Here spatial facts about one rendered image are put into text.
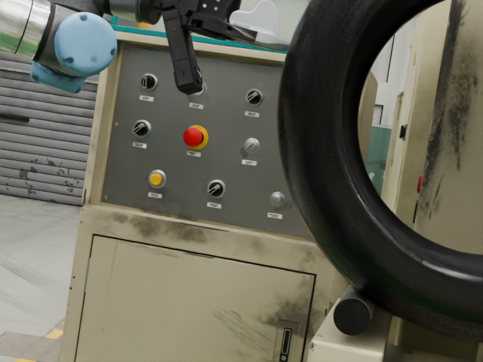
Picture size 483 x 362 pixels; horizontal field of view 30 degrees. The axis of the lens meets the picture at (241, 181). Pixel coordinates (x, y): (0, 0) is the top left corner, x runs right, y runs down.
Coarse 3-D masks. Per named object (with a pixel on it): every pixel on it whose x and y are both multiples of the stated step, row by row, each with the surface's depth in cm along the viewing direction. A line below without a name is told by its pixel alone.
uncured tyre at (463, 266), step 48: (336, 0) 107; (384, 0) 105; (432, 0) 131; (288, 48) 114; (336, 48) 107; (288, 96) 111; (336, 96) 107; (288, 144) 111; (336, 144) 107; (336, 192) 107; (336, 240) 109; (384, 240) 106; (384, 288) 108; (432, 288) 105; (480, 288) 104; (480, 336) 107
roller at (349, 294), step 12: (348, 288) 121; (348, 300) 108; (360, 300) 109; (336, 312) 108; (348, 312) 108; (360, 312) 108; (372, 312) 113; (336, 324) 109; (348, 324) 108; (360, 324) 108
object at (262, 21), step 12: (264, 0) 118; (240, 12) 118; (252, 12) 118; (264, 12) 118; (240, 24) 119; (252, 24) 118; (264, 24) 118; (228, 36) 119; (264, 36) 117; (276, 48) 119
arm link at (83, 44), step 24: (0, 0) 106; (24, 0) 108; (0, 24) 106; (24, 24) 107; (48, 24) 108; (72, 24) 107; (96, 24) 108; (0, 48) 109; (24, 48) 108; (48, 48) 109; (72, 48) 107; (96, 48) 108; (72, 72) 110; (96, 72) 109
